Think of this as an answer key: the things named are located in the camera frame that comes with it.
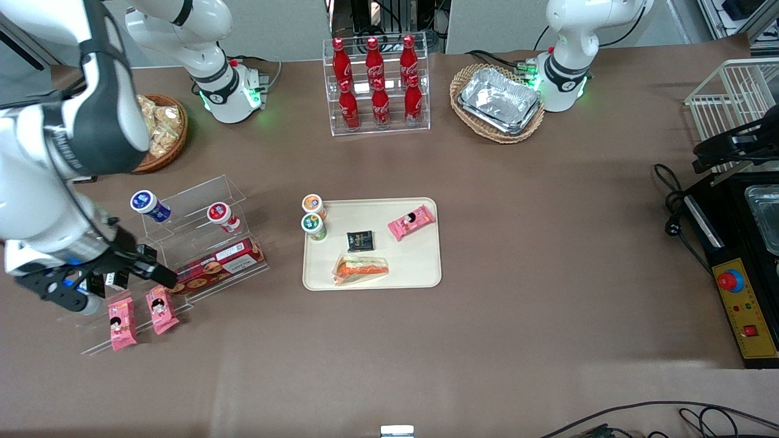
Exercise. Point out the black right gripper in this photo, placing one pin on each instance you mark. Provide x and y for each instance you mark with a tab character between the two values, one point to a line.
125	252

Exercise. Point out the triangular sandwich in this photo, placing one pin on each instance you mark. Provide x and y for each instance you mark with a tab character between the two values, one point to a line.
360	271

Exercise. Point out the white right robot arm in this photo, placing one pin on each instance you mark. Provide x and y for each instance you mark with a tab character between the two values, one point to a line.
91	121

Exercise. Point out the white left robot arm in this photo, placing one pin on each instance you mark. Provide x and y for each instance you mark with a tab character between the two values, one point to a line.
572	36

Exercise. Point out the beige plastic tray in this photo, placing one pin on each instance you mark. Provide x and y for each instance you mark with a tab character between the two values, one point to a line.
414	267

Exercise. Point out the black tray sealing machine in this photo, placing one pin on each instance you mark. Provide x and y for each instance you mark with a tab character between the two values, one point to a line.
730	255

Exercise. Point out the pink snack packet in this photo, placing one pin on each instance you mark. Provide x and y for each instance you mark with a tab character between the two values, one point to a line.
161	310
412	222
122	325

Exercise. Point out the small black drink carton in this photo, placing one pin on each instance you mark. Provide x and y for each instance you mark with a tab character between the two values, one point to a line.
117	280

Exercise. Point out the red cookie box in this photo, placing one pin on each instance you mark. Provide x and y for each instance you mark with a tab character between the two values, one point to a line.
225	263

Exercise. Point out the blue cap yogurt bottle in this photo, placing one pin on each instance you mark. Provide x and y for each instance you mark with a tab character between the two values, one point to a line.
149	205

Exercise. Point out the small clear acrylic step shelf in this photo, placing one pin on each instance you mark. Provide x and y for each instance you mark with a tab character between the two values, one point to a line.
188	198

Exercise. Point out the red cap yogurt bottle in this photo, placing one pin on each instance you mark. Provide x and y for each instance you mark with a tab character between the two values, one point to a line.
222	216

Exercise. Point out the large clear acrylic step shelf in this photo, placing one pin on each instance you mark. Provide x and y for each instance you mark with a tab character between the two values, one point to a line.
91	334

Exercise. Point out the wicker basket with snack bags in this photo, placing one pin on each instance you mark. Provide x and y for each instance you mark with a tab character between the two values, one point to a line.
167	161

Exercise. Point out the clear bag of fried snacks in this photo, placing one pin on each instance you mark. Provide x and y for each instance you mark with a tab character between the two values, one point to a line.
146	108
161	142
168	117

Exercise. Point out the green lid cup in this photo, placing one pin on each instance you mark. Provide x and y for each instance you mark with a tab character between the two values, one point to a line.
313	225

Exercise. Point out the orange lid cup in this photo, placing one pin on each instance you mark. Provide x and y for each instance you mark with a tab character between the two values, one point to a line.
313	204

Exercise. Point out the black square snack packet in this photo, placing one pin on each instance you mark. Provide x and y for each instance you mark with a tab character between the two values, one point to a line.
360	241

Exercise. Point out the red cola bottle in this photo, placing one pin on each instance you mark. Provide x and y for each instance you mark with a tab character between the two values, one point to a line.
380	106
349	109
408	58
373	59
341	61
413	103

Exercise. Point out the small silver metal block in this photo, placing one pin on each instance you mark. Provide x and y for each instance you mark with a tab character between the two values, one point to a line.
397	431

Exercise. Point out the clear acrylic bottle rack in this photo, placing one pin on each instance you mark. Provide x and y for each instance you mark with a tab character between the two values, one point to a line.
420	121

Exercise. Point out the black computer equipment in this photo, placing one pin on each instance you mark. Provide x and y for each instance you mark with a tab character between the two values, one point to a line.
389	15

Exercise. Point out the wicker basket with foil containers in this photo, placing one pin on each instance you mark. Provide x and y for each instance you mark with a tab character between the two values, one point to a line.
496	135

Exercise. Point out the aluminium foil container stack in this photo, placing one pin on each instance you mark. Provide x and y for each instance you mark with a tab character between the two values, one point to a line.
499	100

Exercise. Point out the silver metal sealer bar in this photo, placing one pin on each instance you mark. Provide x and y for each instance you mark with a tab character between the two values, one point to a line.
704	220

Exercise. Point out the steel food container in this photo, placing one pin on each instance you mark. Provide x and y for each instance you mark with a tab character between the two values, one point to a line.
765	219

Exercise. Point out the grey metal shelving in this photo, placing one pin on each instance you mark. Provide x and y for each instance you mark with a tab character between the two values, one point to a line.
739	18

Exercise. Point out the dark aluminium frame bar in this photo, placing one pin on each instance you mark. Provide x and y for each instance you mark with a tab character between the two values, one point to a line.
27	52

